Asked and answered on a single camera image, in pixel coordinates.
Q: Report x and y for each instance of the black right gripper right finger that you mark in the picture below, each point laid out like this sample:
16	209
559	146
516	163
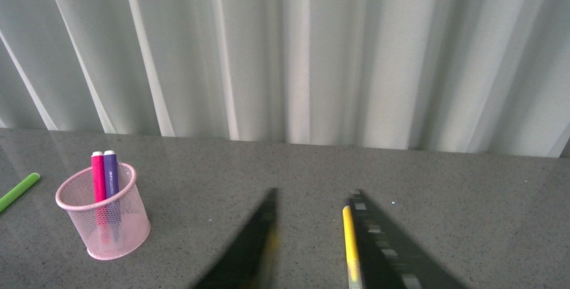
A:
387	256

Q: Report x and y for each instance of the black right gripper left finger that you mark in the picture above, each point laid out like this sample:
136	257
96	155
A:
250	260

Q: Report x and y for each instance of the purple pen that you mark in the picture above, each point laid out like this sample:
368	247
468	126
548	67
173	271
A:
112	188

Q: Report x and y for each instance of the pink pen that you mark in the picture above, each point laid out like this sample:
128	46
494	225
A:
99	193

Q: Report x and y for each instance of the pink mesh cup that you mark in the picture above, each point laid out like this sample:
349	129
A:
75	196

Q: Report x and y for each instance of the yellow pen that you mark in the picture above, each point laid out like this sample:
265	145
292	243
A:
351	250

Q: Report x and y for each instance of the white curtain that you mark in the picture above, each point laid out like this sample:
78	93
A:
467	76

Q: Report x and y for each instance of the green pen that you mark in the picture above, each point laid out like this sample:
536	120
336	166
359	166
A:
18	190

